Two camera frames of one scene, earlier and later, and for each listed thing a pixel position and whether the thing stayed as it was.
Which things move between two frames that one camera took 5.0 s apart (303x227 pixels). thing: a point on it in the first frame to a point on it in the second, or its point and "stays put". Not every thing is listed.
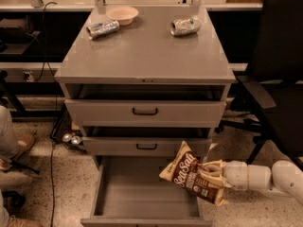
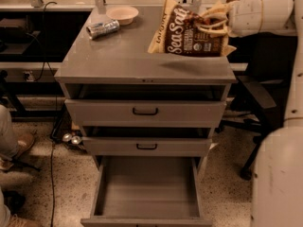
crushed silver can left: [97, 30] stays put
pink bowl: [124, 14] stays put
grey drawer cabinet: [139, 91] stays put
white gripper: [236, 174] to [245, 16]
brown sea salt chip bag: [185, 170] to [182, 31]
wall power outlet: [30, 77] stays put
